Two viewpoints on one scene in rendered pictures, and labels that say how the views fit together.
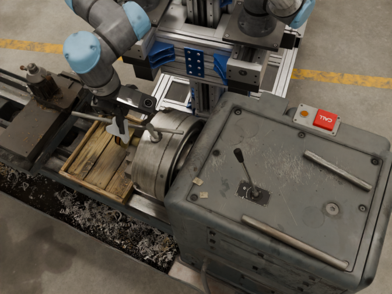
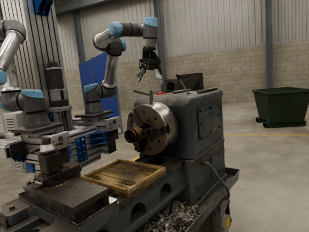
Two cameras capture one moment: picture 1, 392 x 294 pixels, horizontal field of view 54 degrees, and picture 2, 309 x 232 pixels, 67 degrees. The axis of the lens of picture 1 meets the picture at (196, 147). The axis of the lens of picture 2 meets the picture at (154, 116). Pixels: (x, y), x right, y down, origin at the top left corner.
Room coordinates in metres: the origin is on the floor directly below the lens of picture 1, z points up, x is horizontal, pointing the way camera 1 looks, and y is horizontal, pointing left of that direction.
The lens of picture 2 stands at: (0.43, 1.49, 1.37)
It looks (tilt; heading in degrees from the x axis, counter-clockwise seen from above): 9 degrees down; 278
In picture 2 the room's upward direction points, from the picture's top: 6 degrees counter-clockwise
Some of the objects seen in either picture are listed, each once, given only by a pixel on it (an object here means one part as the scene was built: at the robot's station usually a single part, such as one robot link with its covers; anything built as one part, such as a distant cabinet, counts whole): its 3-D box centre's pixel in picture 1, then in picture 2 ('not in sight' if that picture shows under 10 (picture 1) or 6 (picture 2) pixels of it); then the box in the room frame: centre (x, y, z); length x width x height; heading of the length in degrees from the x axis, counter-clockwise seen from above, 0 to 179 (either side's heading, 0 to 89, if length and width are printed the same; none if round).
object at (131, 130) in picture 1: (130, 139); (134, 134); (0.72, 0.23, 1.08); 0.09 x 0.09 x 0.09; 60
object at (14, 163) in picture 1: (38, 118); (54, 208); (0.99, 0.67, 0.90); 0.47 x 0.30 x 0.06; 150
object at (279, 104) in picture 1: (271, 106); not in sight; (0.69, -0.25, 1.24); 0.09 x 0.08 x 0.03; 60
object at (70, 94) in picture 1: (54, 97); (58, 175); (1.02, 0.57, 0.99); 0.20 x 0.10 x 0.05; 60
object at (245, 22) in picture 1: (258, 13); (93, 106); (1.15, -0.29, 1.21); 0.15 x 0.15 x 0.10
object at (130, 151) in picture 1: (135, 165); (154, 130); (0.61, 0.21, 1.09); 0.12 x 0.11 x 0.05; 150
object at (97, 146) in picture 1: (114, 152); (123, 174); (0.79, 0.34, 0.89); 0.36 x 0.30 x 0.04; 150
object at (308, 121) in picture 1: (315, 123); not in sight; (0.62, -0.38, 1.23); 0.13 x 0.08 x 0.05; 60
